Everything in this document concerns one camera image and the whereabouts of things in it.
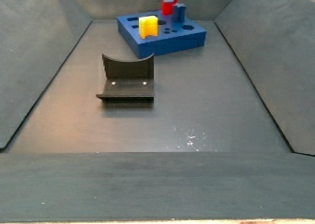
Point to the black curved fixture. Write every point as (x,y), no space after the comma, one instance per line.
(128,79)

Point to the blue shape sorting board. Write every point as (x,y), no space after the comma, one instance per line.
(177,36)

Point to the yellow notched block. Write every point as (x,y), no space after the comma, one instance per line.
(149,27)

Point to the dark blue cross block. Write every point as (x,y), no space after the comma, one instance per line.
(179,12)

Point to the red rounded block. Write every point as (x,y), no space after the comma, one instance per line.
(167,7)

